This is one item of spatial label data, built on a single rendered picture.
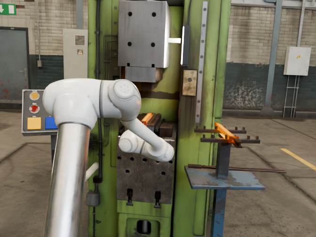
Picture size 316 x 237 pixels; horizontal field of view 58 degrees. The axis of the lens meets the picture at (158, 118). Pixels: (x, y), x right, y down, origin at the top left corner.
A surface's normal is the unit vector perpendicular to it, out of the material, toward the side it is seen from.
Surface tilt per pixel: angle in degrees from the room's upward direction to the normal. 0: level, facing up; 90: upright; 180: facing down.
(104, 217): 90
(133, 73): 90
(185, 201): 90
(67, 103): 62
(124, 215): 89
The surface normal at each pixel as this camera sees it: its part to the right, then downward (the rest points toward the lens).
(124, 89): 0.23, -0.32
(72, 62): 0.04, 0.20
